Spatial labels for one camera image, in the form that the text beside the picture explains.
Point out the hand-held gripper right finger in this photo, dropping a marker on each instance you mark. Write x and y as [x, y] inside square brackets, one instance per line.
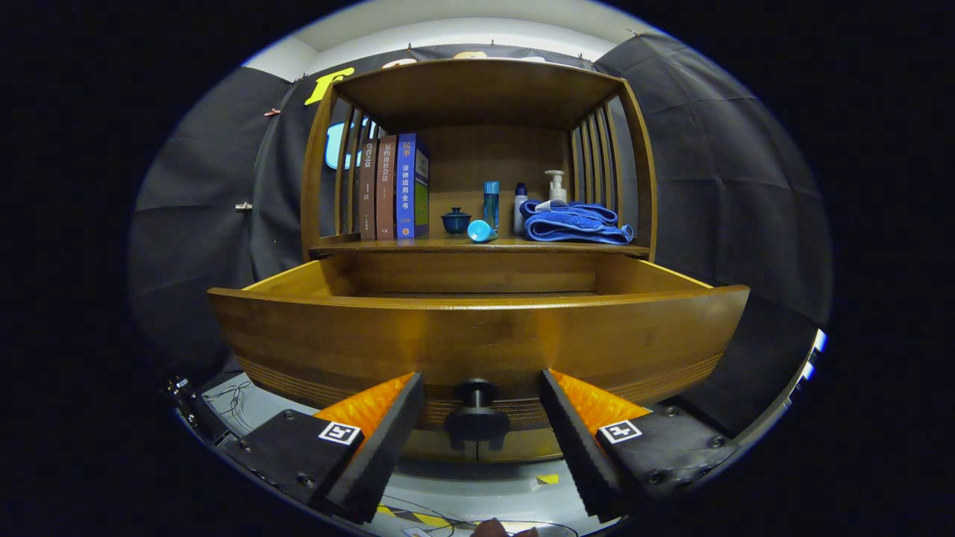
[578, 440]

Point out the wooden cabinet door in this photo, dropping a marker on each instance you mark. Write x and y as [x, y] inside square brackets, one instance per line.
[429, 445]
[533, 447]

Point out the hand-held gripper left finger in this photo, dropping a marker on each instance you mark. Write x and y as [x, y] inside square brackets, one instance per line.
[384, 440]

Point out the white pump bottle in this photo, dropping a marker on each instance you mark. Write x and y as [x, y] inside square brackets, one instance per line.
[556, 190]

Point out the black backdrop cloth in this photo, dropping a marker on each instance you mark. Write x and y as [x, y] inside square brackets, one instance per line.
[731, 186]

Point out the wooden drawer with black knob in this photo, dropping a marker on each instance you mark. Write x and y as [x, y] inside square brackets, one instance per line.
[477, 335]

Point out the blue folded towel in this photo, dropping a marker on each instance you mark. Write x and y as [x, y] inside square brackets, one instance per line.
[574, 224]

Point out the black device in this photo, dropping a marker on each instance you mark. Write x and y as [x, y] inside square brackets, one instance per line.
[195, 410]

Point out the white and blue cosmetic tube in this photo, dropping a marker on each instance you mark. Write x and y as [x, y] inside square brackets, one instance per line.
[481, 231]

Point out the dark brown book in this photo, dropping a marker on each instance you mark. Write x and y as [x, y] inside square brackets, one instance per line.
[368, 194]

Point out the wooden cabinet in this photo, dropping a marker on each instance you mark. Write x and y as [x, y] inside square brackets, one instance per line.
[477, 156]

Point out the teal glass bottle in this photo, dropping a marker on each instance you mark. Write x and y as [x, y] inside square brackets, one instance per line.
[492, 201]

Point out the yellow floor tape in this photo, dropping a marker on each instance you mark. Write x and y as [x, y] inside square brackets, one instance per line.
[547, 479]

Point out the wooden countertop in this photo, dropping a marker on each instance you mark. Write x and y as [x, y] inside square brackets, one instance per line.
[448, 244]

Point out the blue lidded teacup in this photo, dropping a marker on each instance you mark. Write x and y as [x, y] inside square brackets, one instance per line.
[455, 222]

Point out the yellow black hazard tape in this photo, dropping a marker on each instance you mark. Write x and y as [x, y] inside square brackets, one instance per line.
[418, 517]

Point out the white bottle with blue cap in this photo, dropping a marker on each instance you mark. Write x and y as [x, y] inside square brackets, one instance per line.
[520, 212]

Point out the reddish brown book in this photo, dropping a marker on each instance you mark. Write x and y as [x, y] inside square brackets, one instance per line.
[386, 194]

